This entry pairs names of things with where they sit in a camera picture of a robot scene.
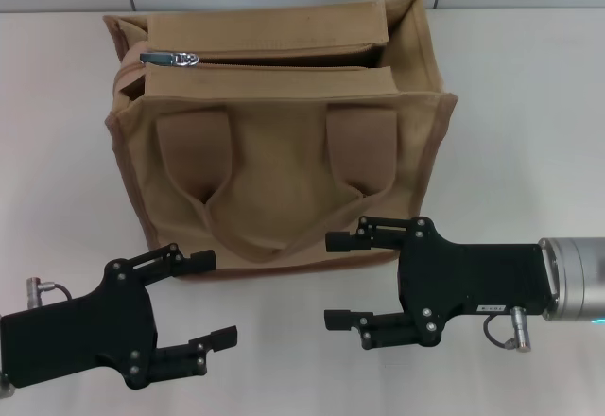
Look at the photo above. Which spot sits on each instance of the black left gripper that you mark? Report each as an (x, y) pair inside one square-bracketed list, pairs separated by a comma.
[(94, 326)]

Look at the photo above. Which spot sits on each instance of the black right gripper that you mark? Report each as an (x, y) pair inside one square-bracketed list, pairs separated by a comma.
[(463, 276)]

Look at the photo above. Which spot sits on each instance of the khaki canvas food bag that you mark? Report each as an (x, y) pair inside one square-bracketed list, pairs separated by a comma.
[(283, 151)]

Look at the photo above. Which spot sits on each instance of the silver metal zipper pull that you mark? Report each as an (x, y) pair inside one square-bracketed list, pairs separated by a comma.
[(165, 58)]

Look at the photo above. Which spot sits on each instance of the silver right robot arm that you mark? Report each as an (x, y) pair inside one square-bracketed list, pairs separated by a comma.
[(576, 279)]

